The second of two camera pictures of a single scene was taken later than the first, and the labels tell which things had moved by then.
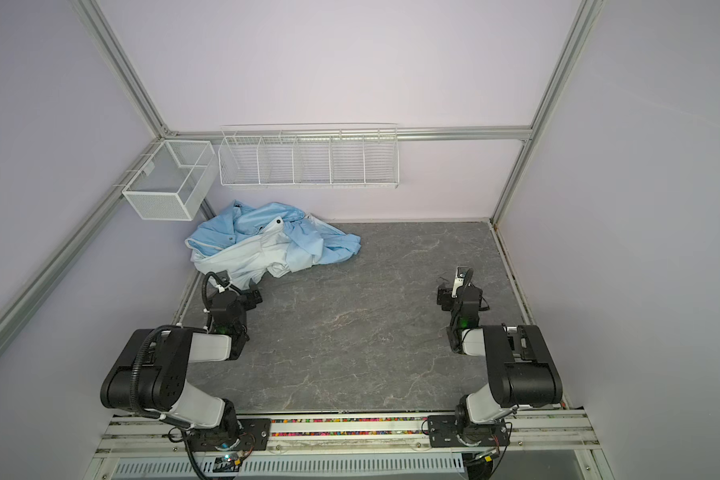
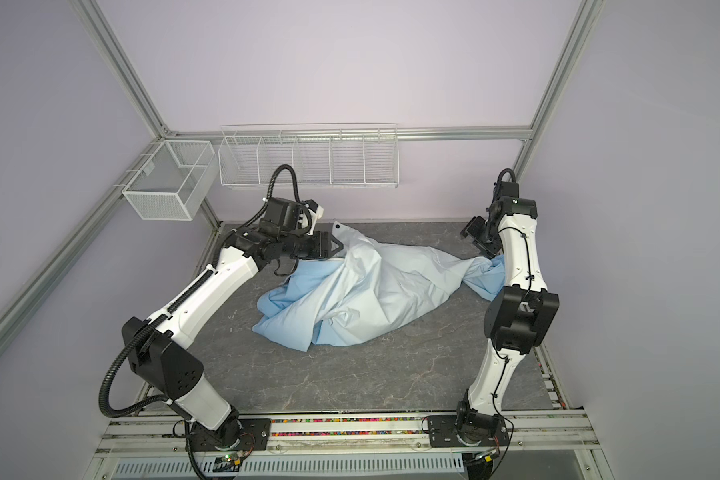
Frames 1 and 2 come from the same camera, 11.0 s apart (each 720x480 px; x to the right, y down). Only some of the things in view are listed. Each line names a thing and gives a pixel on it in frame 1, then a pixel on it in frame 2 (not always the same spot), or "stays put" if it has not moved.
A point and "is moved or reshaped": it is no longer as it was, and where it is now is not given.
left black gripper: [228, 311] to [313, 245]
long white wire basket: [359, 155] stays put
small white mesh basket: [172, 182] stays put
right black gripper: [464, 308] to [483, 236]
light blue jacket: [242, 243] is moved or reshaped
